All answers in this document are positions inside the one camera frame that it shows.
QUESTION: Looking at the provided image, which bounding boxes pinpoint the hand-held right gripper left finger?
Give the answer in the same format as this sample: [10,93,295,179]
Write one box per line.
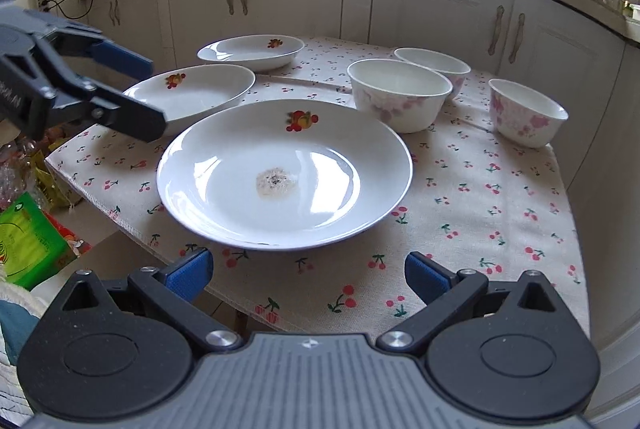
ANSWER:
[60,248,246,352]

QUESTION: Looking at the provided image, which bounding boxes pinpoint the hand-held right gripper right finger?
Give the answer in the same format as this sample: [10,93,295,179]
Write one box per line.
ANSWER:
[375,251,558,355]

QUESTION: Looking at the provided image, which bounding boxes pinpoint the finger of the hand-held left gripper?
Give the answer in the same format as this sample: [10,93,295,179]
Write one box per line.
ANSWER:
[50,22,154,77]
[30,44,168,142]

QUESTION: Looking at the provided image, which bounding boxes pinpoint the large white fruit-print plate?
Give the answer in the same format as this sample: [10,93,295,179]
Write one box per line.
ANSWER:
[156,99,413,251]

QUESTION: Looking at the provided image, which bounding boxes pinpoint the small white dish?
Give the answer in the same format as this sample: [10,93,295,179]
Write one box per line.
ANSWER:
[347,58,453,134]

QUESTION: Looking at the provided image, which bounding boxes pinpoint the white pink-flower bowl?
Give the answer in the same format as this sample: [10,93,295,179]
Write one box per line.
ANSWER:
[394,48,472,102]
[488,78,569,149]

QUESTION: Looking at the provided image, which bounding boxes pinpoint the cherry-print tablecloth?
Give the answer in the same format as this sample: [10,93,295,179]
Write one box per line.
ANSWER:
[44,36,591,335]

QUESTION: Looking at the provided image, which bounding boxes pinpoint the pile of snack bags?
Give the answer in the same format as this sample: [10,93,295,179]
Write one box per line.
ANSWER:
[0,122,93,257]

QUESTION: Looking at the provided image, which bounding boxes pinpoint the green packet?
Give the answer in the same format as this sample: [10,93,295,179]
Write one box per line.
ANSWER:
[0,192,72,291]

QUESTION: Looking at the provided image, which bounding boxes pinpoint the blue and white cloth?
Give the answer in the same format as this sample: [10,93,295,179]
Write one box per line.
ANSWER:
[0,269,53,427]

